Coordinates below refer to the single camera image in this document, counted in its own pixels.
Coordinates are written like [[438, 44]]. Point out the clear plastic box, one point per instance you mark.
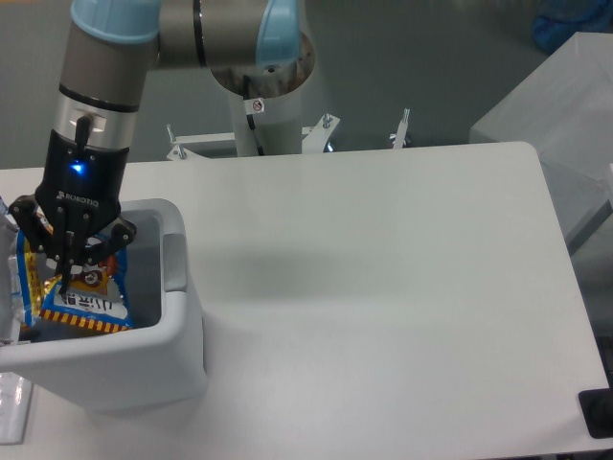
[[16, 394]]

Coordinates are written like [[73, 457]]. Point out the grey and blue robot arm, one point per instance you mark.
[[112, 45]]

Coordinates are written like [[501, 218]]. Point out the black device at table edge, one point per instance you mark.
[[596, 407]]

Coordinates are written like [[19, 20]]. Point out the colourful snack wrapper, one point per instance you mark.
[[96, 299]]

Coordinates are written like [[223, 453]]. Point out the white plastic trash can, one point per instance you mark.
[[162, 359]]

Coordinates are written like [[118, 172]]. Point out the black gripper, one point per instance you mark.
[[80, 187]]

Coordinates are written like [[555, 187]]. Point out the white covered table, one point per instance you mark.
[[564, 110]]

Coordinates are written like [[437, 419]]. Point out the blue object in corner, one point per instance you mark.
[[557, 21]]

